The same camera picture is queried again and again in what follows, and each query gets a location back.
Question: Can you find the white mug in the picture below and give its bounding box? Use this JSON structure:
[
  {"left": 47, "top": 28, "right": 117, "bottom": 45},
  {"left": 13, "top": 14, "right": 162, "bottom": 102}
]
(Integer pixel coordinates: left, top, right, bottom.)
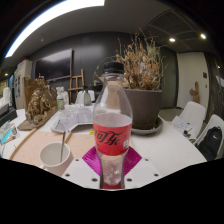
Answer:
[{"left": 38, "top": 141, "right": 75, "bottom": 178}]

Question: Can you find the dried plant in brown pot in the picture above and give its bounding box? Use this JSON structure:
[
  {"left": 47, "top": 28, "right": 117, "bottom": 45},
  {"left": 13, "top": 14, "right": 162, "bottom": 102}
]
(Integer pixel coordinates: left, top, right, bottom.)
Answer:
[{"left": 114, "top": 31, "right": 166, "bottom": 131}]

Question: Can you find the metal spoon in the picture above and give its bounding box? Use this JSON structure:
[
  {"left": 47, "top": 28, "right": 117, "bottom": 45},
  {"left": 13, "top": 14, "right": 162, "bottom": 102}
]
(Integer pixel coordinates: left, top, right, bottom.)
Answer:
[{"left": 59, "top": 130, "right": 67, "bottom": 163}]

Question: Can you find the white plaster bust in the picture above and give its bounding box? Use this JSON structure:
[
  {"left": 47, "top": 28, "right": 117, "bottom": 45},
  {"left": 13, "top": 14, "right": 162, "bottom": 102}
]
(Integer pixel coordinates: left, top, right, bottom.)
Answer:
[{"left": 60, "top": 86, "right": 70, "bottom": 105}]

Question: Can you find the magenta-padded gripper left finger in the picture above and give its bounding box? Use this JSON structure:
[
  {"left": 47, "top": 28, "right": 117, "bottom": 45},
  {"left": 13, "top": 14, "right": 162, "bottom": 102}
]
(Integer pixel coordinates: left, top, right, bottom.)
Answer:
[{"left": 61, "top": 145, "right": 103, "bottom": 190}]

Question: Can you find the black box stack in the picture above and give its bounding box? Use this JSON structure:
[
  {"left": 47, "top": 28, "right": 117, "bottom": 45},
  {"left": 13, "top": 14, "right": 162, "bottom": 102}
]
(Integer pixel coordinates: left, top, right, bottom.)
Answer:
[{"left": 0, "top": 103, "right": 18, "bottom": 128}]

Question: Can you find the clear red-label drink bottle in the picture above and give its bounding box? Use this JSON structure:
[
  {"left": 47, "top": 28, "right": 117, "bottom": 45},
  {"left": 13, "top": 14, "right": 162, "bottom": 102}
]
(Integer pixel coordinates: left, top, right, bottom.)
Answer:
[{"left": 92, "top": 61, "right": 134, "bottom": 187}]

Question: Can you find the black backpack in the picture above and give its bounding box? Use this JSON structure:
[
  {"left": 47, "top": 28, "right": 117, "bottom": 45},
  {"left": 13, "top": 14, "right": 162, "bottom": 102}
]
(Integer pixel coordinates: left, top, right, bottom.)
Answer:
[{"left": 197, "top": 125, "right": 223, "bottom": 162}]

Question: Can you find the wooden figure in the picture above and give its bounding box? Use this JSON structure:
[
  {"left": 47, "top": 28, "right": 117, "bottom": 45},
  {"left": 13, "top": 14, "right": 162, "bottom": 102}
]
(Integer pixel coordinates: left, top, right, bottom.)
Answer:
[{"left": 189, "top": 81, "right": 201, "bottom": 104}]

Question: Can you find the small green-label bottle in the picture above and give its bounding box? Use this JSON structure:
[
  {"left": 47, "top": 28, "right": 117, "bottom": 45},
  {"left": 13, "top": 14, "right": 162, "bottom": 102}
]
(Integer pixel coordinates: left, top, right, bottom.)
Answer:
[{"left": 55, "top": 87, "right": 65, "bottom": 111}]

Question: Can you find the beige cabinet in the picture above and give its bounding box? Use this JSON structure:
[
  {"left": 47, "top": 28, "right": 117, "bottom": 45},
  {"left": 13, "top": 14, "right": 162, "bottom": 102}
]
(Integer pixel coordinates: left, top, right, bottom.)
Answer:
[{"left": 13, "top": 59, "right": 34, "bottom": 110}]

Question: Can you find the black wall screen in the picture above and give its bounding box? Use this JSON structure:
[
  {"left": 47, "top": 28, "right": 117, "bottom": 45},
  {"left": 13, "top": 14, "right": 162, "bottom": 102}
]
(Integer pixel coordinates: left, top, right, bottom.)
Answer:
[{"left": 34, "top": 48, "right": 74, "bottom": 83}]

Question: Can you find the long ceiling light strip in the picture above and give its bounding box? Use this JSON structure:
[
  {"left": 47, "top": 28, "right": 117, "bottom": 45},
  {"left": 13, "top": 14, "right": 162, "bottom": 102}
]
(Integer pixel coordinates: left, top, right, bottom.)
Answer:
[{"left": 4, "top": 0, "right": 106, "bottom": 59}]

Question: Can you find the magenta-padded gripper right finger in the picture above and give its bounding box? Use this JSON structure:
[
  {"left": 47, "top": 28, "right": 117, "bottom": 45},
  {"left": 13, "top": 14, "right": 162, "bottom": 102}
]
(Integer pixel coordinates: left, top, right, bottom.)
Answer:
[{"left": 120, "top": 145, "right": 163, "bottom": 190}]

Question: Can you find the wooden easel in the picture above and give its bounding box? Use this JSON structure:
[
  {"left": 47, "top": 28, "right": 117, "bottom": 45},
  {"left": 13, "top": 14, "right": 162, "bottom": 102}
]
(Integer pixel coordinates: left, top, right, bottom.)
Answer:
[{"left": 68, "top": 68, "right": 86, "bottom": 104}]

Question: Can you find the grey plant saucer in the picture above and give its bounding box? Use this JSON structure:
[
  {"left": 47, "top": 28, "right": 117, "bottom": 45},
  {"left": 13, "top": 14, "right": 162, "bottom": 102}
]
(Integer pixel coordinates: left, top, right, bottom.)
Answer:
[{"left": 129, "top": 116, "right": 164, "bottom": 136}]

